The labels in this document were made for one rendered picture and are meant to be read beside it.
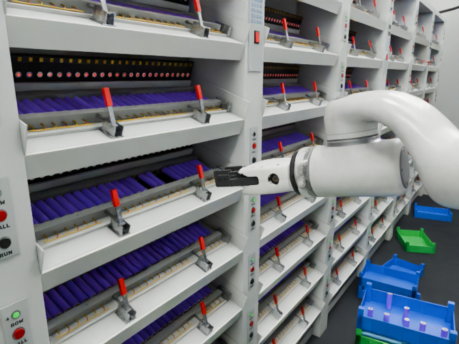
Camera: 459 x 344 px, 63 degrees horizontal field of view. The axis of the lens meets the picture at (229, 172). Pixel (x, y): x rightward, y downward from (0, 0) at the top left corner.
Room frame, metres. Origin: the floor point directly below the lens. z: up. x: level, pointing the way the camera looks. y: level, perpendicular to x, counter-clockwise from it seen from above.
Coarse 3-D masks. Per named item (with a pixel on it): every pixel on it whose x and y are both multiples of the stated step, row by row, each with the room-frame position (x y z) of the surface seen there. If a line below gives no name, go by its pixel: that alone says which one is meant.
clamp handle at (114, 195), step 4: (112, 192) 0.72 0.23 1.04; (116, 192) 0.72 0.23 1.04; (112, 196) 0.72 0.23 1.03; (116, 196) 0.72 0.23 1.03; (112, 200) 0.72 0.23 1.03; (116, 200) 0.72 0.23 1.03; (116, 204) 0.72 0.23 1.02; (116, 208) 0.71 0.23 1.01; (116, 212) 0.71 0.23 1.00; (120, 212) 0.72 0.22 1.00; (120, 216) 0.72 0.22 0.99; (116, 220) 0.72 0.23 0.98; (120, 220) 0.71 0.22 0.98
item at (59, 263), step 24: (120, 168) 0.91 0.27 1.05; (216, 192) 0.98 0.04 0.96; (240, 192) 1.04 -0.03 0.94; (144, 216) 0.79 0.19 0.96; (168, 216) 0.81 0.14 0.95; (192, 216) 0.88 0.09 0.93; (72, 240) 0.66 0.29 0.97; (96, 240) 0.67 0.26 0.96; (120, 240) 0.69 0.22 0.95; (144, 240) 0.75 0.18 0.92; (48, 264) 0.58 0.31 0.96; (72, 264) 0.61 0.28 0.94; (96, 264) 0.66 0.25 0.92; (48, 288) 0.58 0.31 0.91
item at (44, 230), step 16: (192, 176) 0.98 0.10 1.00; (208, 176) 1.02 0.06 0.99; (144, 192) 0.84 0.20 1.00; (160, 192) 0.87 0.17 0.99; (96, 208) 0.73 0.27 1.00; (112, 208) 0.76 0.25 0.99; (128, 208) 0.80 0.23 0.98; (48, 224) 0.65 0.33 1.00; (64, 224) 0.67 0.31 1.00; (80, 224) 0.70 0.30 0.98; (96, 224) 0.71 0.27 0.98; (48, 240) 0.63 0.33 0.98
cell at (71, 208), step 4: (60, 196) 0.75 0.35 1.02; (56, 200) 0.74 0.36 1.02; (60, 200) 0.74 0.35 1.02; (64, 200) 0.74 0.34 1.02; (60, 204) 0.73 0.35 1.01; (64, 204) 0.73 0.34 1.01; (68, 204) 0.73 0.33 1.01; (64, 208) 0.72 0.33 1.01; (68, 208) 0.72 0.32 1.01; (72, 208) 0.72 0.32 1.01; (72, 212) 0.71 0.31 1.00
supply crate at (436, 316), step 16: (368, 288) 1.31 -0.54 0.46; (368, 304) 1.29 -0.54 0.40; (384, 304) 1.29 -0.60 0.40; (400, 304) 1.27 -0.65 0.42; (416, 304) 1.25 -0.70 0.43; (432, 304) 1.22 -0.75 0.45; (448, 304) 1.19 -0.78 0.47; (368, 320) 1.14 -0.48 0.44; (400, 320) 1.20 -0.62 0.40; (416, 320) 1.20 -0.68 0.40; (432, 320) 1.20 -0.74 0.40; (448, 320) 1.18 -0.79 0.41; (400, 336) 1.09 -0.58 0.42; (416, 336) 1.07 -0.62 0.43; (432, 336) 1.05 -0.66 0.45; (448, 336) 1.11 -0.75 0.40
